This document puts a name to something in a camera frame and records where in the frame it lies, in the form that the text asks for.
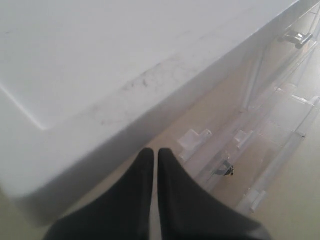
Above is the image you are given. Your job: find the keychain with black strap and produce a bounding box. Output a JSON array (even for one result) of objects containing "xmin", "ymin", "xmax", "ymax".
[{"xmin": 213, "ymin": 160, "xmax": 235, "ymax": 176}]

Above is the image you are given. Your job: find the top right translucent drawer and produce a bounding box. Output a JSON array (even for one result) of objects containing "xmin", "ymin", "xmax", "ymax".
[{"xmin": 242, "ymin": 1, "xmax": 320, "ymax": 111}]

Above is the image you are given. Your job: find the white plastic drawer cabinet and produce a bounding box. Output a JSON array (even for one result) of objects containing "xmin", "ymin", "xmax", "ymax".
[{"xmin": 0, "ymin": 0, "xmax": 320, "ymax": 221}]

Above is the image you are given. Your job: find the top left translucent drawer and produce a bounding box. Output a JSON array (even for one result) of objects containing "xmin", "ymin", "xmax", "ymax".
[{"xmin": 148, "ymin": 0, "xmax": 317, "ymax": 166}]

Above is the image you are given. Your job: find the wide translucent drawer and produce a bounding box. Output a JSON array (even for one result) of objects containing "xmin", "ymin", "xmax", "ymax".
[
  {"xmin": 208, "ymin": 95, "xmax": 320, "ymax": 215},
  {"xmin": 185, "ymin": 51, "xmax": 320, "ymax": 205}
]

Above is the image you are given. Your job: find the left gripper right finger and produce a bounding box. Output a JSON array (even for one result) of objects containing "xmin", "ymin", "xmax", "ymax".
[{"xmin": 157, "ymin": 148, "xmax": 272, "ymax": 240}]

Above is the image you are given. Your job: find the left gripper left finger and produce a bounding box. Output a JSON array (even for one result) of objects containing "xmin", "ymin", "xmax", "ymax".
[{"xmin": 44, "ymin": 148, "xmax": 154, "ymax": 240}]

